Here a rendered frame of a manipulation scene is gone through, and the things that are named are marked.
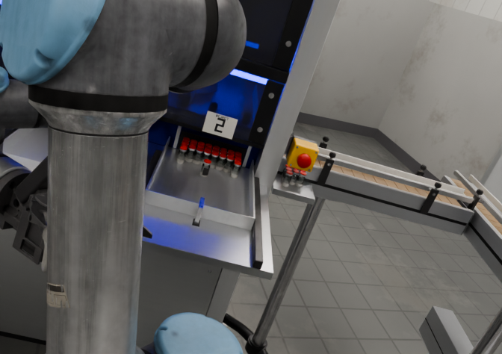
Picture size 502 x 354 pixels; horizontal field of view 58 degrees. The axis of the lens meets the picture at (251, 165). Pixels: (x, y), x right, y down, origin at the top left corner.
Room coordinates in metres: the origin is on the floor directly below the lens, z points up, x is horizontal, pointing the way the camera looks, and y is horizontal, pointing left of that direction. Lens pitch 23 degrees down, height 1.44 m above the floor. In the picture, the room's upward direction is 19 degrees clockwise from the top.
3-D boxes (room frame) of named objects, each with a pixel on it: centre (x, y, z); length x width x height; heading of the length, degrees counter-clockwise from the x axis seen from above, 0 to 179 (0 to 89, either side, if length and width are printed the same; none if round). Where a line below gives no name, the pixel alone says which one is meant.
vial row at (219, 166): (1.19, 0.12, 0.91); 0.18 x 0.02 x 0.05; 98
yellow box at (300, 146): (1.23, -0.13, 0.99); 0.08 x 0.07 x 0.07; 8
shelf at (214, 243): (0.99, 0.26, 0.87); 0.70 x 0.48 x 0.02; 98
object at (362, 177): (1.41, -0.39, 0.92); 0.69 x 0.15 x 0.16; 98
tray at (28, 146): (1.04, 0.44, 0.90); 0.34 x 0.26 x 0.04; 8
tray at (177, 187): (1.08, 0.10, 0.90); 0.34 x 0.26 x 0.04; 8
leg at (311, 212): (1.39, -0.25, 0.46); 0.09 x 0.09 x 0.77; 8
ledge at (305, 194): (1.28, -0.14, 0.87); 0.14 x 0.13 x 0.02; 8
